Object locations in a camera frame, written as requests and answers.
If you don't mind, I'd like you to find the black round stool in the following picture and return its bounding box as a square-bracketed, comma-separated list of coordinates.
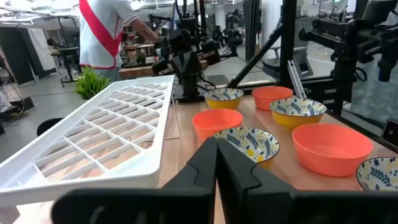
[36, 117, 65, 138]

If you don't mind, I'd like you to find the black frame post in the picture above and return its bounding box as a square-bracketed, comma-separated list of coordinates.
[279, 0, 299, 90]

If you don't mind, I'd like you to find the black diagonal frame brace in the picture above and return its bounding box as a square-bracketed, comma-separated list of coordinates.
[226, 23, 284, 90]

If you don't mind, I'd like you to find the wooden background table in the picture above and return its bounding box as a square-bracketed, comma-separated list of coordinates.
[118, 59, 209, 79]

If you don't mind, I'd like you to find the large orange plastic bowl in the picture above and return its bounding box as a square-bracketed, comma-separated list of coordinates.
[291, 123, 374, 177]

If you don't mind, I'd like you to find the black desk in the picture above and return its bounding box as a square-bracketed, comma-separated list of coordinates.
[49, 45, 82, 85]

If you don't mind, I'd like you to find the black table-level camera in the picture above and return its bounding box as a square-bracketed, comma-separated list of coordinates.
[381, 119, 398, 147]

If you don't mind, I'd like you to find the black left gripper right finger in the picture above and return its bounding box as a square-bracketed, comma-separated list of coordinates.
[216, 138, 398, 224]

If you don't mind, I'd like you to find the black partition panel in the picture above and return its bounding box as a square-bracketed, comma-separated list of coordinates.
[0, 27, 58, 86]

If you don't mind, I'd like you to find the white plastic grid rack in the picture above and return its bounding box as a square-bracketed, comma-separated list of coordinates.
[0, 74, 182, 208]

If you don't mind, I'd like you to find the silver aluminium bar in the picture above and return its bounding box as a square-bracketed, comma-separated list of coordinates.
[286, 59, 308, 100]

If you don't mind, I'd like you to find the grey office chair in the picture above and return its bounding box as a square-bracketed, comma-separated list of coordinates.
[261, 45, 314, 78]

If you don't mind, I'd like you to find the green plant in white pot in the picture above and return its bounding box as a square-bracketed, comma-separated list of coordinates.
[73, 66, 112, 101]

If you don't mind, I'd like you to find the yellow floral pattern bowl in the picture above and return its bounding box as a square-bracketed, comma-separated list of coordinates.
[203, 88, 244, 110]
[269, 98, 328, 130]
[213, 126, 280, 170]
[356, 157, 398, 192]

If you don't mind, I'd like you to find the person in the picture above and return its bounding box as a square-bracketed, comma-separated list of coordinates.
[78, 0, 160, 82]

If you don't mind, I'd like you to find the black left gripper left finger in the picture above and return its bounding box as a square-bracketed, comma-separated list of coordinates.
[50, 136, 218, 224]

